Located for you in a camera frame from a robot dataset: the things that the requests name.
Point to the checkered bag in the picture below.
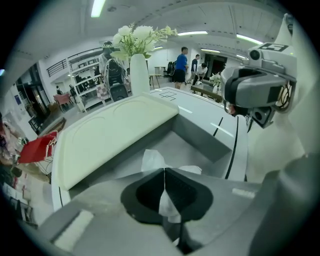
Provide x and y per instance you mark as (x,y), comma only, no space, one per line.
(102,92)

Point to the long ceiling light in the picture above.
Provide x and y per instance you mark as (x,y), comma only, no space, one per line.
(248,38)
(97,7)
(192,33)

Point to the dark low bench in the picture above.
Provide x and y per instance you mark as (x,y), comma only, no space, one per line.
(203,91)

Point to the small vase with white flowers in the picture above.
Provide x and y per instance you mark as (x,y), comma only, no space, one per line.
(216,81)

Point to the tall white vase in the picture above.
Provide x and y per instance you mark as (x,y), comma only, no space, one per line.
(139,75)

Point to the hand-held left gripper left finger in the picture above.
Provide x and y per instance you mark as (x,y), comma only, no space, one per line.
(105,200)

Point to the grey head-worn camera headset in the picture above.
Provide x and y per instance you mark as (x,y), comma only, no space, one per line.
(250,85)

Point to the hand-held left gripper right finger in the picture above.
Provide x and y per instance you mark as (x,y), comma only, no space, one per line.
(220,197)

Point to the white tissue item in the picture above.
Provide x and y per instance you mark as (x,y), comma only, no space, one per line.
(153,160)

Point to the white artificial flower bouquet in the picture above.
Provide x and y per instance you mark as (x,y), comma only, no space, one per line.
(136,37)

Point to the red bag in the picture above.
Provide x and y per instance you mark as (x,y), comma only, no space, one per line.
(35,148)

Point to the white storage shelf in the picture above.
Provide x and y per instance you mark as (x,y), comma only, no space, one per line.
(82,80)

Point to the light wooden table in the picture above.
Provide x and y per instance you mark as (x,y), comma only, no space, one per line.
(155,76)

